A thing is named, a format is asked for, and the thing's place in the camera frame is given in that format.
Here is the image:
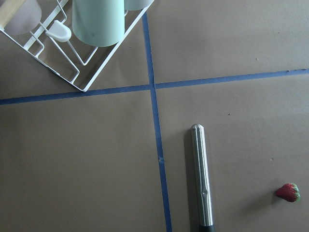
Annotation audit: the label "red strawberry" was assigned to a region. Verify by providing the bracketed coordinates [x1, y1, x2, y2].
[275, 183, 301, 203]

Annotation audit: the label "mint green cup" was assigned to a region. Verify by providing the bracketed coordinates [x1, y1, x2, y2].
[72, 0, 125, 47]

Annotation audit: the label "steel muddler with black tip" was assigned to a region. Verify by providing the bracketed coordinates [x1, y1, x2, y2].
[191, 124, 215, 232]

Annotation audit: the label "pale cup in rack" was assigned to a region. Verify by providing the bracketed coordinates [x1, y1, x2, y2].
[124, 0, 154, 11]

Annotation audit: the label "white wire cup rack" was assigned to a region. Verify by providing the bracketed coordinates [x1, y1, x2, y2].
[0, 0, 152, 92]

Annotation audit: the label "wooden rack handle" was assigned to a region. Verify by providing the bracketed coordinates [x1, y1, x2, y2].
[0, 0, 26, 28]

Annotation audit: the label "frosted white cup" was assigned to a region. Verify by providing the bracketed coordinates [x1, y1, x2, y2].
[4, 0, 42, 35]

